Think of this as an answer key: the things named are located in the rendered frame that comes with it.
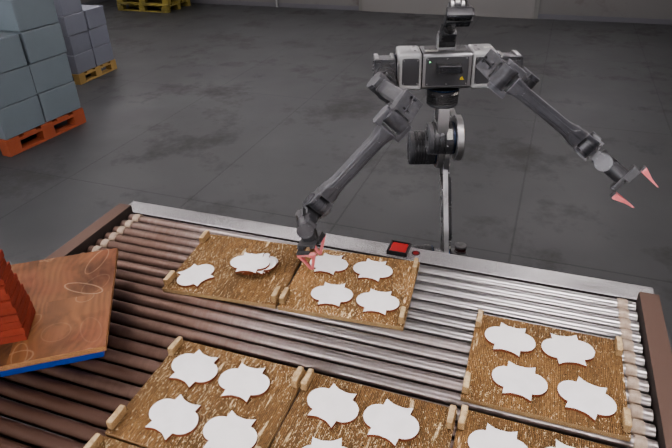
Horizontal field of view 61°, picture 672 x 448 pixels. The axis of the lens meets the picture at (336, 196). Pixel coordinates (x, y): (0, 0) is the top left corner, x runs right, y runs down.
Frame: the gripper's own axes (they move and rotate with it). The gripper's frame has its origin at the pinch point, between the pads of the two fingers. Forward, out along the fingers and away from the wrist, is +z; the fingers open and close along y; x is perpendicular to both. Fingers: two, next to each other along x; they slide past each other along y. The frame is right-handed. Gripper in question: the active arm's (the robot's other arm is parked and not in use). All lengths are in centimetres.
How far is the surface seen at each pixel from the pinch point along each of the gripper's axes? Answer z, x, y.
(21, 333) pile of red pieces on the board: -22, -60, 68
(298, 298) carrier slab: 1.8, 0.2, 20.1
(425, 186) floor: 92, -8, -244
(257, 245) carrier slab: -3.1, -24.8, -5.7
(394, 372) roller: 11, 35, 42
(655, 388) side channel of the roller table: 20, 102, 34
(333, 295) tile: 2.9, 11.3, 16.9
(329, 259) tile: 1.4, 4.4, -2.2
